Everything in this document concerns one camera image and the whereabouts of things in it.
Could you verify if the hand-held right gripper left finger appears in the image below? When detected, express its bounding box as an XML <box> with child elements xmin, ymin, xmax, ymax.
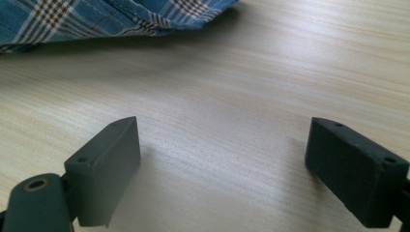
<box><xmin>64</xmin><ymin>116</ymin><xmax>142</xmax><ymax>228</ymax></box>

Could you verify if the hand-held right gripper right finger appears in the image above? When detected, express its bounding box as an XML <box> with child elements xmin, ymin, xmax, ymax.
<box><xmin>304</xmin><ymin>116</ymin><xmax>410</xmax><ymax>229</ymax></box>

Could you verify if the blue plaid shirt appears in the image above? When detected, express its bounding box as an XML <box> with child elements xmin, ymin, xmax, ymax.
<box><xmin>0</xmin><ymin>0</ymin><xmax>242</xmax><ymax>54</ymax></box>

